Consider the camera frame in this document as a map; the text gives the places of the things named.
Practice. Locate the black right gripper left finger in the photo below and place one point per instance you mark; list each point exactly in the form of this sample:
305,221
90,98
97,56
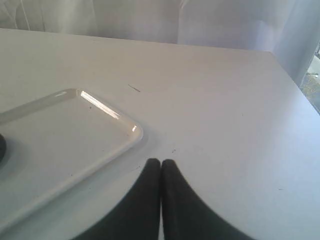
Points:
137,215

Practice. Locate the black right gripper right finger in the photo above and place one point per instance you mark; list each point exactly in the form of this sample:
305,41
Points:
185,216

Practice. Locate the black weight plate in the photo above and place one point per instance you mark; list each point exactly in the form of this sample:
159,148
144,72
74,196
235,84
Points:
3,147

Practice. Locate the white rectangular plastic tray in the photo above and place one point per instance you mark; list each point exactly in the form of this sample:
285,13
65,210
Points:
55,142

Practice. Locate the white backdrop curtain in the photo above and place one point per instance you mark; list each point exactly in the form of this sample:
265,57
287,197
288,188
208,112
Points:
290,29

